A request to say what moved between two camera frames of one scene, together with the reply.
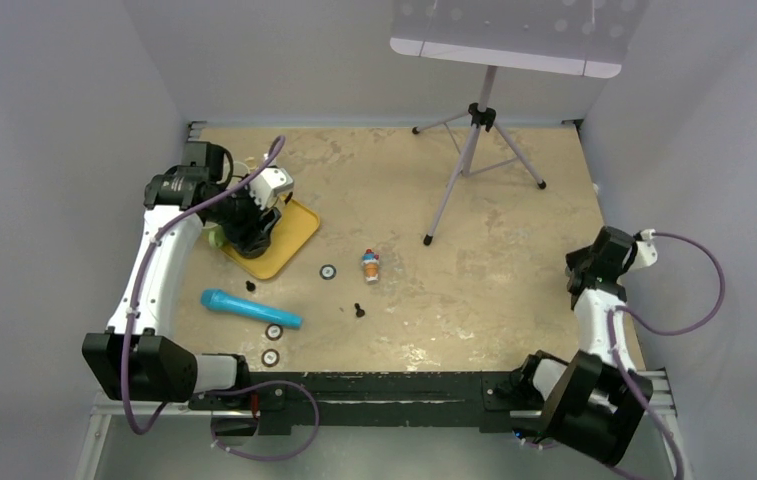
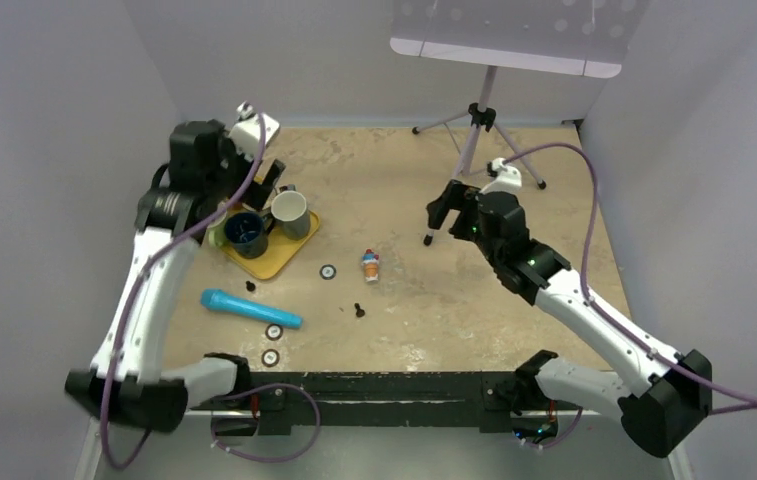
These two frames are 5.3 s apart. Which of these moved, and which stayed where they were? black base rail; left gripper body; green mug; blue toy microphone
Moved: left gripper body
Stayed: blue toy microphone; green mug; black base rail
